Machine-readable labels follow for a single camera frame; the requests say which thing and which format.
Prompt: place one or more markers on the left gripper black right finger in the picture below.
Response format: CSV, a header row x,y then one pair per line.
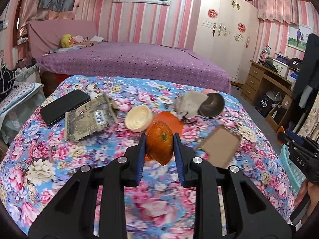
x,y
228,204

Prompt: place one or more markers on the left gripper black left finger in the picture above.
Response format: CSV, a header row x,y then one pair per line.
x,y
91,204

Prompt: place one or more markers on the orange peel piece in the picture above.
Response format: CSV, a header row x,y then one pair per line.
x,y
159,142

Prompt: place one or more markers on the floral beige curtain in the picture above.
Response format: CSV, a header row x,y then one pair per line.
x,y
310,127

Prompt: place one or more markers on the light blue laundry basket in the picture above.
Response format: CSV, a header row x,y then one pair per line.
x,y
295,176

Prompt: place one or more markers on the black box under desk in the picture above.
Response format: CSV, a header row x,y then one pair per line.
x,y
264,105

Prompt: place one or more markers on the white appliance under desk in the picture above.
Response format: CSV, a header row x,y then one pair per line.
x,y
274,97

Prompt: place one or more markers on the black hanging coat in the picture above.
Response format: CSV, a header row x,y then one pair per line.
x,y
307,80

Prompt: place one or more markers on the brown phone case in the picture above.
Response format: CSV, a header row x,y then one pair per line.
x,y
220,146

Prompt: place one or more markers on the white storage box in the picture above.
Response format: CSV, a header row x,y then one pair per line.
x,y
282,69

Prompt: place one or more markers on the wooden desk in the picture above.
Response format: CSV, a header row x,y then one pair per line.
x,y
261,80

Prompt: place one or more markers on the floral blue bed sheet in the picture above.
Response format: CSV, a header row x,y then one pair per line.
x,y
39,161

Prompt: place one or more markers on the black smartphone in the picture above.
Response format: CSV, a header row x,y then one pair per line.
x,y
55,111

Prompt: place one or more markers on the desk lamp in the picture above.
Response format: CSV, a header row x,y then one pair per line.
x,y
265,52

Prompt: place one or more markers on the small framed couple photo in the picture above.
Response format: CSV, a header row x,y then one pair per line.
x,y
298,36

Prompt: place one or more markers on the orange flat plastic sheet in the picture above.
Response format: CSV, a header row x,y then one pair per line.
x,y
172,121

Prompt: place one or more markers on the cream plastic bowl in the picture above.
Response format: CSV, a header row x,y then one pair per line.
x,y
138,118

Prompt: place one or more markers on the grey folded cloth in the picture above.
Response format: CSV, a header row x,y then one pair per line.
x,y
188,104

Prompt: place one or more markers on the white wardrobe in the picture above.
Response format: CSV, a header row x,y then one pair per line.
x,y
225,33

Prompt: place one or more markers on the pink valance curtain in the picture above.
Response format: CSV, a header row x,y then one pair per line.
x,y
282,11

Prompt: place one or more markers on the purple dotted bed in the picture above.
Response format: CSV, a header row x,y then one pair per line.
x,y
132,60

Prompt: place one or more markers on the yellow duck plush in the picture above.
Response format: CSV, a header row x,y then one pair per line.
x,y
67,41

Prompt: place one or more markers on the pink sofa headboard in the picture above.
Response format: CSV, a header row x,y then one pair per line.
x,y
44,36

